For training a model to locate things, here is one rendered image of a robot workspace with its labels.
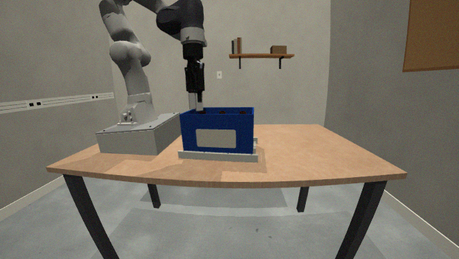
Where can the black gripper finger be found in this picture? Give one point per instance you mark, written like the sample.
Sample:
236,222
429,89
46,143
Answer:
198,79
190,87

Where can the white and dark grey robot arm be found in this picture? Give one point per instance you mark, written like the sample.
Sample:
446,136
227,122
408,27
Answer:
183,20

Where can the blue plastic crate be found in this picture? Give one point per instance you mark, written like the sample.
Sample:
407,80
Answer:
219,133

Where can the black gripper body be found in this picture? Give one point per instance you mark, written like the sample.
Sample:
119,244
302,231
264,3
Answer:
193,52

